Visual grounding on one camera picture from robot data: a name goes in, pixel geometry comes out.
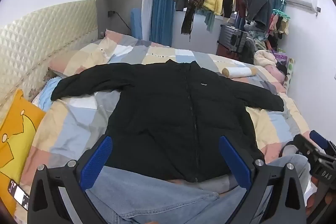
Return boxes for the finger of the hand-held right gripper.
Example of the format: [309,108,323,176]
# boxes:
[278,134,316,159]
[309,130,336,151]

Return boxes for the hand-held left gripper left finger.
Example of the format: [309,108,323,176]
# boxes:
[28,135,114,224]

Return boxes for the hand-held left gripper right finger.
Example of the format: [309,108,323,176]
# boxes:
[218,135,307,224]

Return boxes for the black zip jacket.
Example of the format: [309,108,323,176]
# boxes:
[51,59,285,184]

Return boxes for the pile of mixed clothes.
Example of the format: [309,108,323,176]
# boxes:
[244,22,279,64]

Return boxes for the person's right hand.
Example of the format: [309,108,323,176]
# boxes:
[306,189,335,216]

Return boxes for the pastel patchwork quilt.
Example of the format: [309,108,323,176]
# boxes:
[16,30,313,224]

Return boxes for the person's blue jeans legs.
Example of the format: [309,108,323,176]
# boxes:
[85,153,311,224]

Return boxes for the pink duvet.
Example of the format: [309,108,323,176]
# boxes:
[268,67,286,88]

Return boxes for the white dotted cushion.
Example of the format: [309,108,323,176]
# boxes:
[283,57,296,94]

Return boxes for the black smartphone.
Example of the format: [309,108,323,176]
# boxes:
[7,179,30,211]

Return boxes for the yellow cartoon pillow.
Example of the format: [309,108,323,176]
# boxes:
[0,89,46,214]

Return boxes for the cream fleece blanket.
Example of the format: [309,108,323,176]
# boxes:
[253,49,277,68]

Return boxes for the pastel patchwork pillow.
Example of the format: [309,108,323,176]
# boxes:
[49,30,139,77]

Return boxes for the grey hard suitcase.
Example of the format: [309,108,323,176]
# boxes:
[217,25,248,56]

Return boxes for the green peg hanger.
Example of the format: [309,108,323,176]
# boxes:
[272,0,292,20]

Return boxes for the white air conditioner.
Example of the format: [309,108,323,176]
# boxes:
[285,0,322,14]

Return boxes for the cream quilted headboard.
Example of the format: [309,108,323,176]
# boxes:
[0,0,99,119]

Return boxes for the blue folded mat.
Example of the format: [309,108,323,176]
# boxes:
[130,8,143,39]

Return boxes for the teal scarf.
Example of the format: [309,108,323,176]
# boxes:
[196,9,216,33]

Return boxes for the brown plaid scarf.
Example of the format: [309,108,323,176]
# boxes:
[181,5,196,35]

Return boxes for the grey denim hanging jacket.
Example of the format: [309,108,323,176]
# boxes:
[245,0,269,28]

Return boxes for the maroon hanging garment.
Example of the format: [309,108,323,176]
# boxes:
[235,0,248,14]

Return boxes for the blue curtain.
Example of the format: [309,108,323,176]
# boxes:
[149,0,175,47]

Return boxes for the black wall charger with cable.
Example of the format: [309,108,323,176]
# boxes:
[108,10,132,34]

